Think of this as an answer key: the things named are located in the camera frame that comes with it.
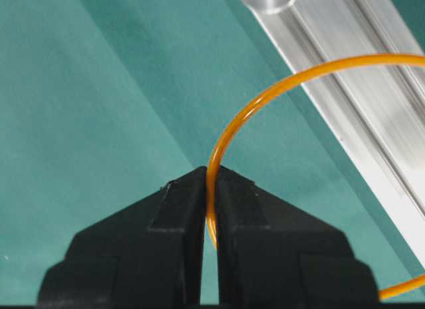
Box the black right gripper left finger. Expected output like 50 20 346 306
37 167 206 306

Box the aluminium extrusion rail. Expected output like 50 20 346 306
241 0 424 262

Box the green table cloth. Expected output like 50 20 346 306
1 0 424 306

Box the orange rubber band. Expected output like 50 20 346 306
206 54 424 308

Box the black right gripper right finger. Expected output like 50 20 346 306
216 167 380 306

